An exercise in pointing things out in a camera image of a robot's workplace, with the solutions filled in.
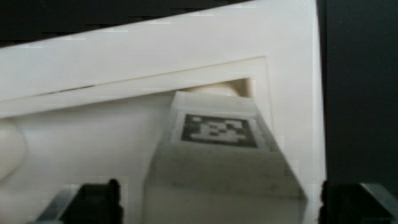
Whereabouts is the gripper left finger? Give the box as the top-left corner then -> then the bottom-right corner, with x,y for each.
34,179 -> 125,224

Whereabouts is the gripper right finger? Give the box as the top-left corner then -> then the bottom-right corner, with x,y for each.
318,182 -> 398,224

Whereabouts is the white right obstacle wall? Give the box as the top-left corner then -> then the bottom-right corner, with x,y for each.
0,0 -> 326,224

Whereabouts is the white table leg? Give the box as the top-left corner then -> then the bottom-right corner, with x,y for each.
143,92 -> 306,224

